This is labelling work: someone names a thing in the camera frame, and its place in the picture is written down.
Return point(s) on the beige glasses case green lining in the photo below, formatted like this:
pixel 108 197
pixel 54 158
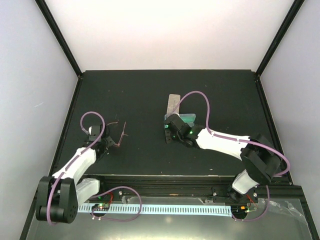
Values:
pixel 172 104

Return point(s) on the white slotted cable duct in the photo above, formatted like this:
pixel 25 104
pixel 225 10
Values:
pixel 156 209

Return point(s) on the black frame post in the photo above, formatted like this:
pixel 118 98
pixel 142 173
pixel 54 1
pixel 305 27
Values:
pixel 282 30
pixel 47 14

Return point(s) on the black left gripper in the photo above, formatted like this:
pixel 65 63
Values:
pixel 110 141

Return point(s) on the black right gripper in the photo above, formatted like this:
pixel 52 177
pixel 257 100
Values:
pixel 168 138

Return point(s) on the blue-grey glasses case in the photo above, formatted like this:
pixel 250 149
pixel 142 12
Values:
pixel 188 118

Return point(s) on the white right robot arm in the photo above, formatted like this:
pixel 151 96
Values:
pixel 256 154

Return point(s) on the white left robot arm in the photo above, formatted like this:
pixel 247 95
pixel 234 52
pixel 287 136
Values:
pixel 60 195

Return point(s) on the black right frame post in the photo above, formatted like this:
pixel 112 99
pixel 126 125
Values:
pixel 282 30

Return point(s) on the pink sunglasses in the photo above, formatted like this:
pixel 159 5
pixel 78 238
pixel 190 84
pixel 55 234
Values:
pixel 121 135

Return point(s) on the black left frame post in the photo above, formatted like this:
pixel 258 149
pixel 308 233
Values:
pixel 47 14

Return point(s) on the black front mounting rail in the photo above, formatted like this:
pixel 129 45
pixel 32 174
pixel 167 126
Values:
pixel 215 188

